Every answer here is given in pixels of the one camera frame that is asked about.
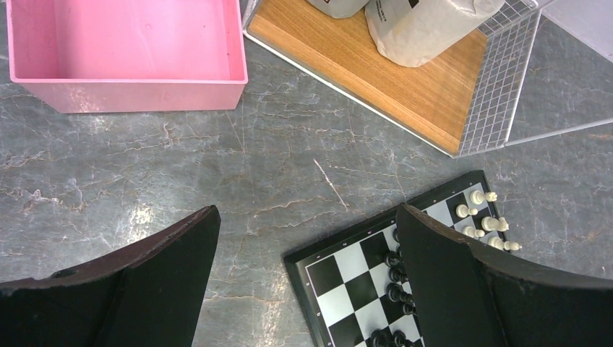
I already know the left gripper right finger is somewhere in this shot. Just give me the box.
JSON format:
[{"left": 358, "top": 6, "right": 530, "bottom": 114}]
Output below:
[{"left": 396, "top": 204, "right": 612, "bottom": 346}]

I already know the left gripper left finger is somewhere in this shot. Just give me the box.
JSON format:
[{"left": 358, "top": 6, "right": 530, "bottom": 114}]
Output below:
[{"left": 1, "top": 205, "right": 221, "bottom": 346}]

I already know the black white chess board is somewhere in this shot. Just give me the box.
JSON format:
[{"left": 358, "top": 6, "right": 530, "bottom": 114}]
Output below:
[{"left": 283, "top": 170, "right": 507, "bottom": 346}]

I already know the white wire wooden shelf rack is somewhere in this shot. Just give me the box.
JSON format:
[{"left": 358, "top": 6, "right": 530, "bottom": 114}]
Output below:
[{"left": 243, "top": 1, "right": 541, "bottom": 158}]

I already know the black chess pieces group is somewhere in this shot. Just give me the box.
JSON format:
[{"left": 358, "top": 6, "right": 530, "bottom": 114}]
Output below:
[{"left": 367, "top": 226, "right": 423, "bottom": 346}]

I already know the white chess pieces corner group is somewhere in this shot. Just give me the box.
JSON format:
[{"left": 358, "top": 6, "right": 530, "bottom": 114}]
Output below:
[{"left": 447, "top": 188, "right": 523, "bottom": 252}]

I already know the pink plastic bin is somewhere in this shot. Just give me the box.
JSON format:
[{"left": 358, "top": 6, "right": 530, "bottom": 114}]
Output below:
[{"left": 7, "top": 0, "right": 248, "bottom": 113}]

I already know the white toilet paper roll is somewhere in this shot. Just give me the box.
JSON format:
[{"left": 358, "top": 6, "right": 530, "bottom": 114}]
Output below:
[{"left": 364, "top": 0, "right": 504, "bottom": 68}]

